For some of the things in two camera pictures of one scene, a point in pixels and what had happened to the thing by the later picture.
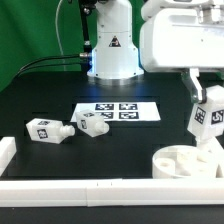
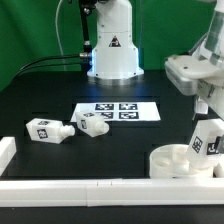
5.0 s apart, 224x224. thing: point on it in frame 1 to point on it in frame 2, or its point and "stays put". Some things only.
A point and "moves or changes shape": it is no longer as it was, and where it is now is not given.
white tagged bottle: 48,130 stays put
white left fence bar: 8,149 stays put
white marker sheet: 120,111 stays put
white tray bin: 185,161 moves or changes shape
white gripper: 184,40 to 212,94
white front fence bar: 112,193 stays put
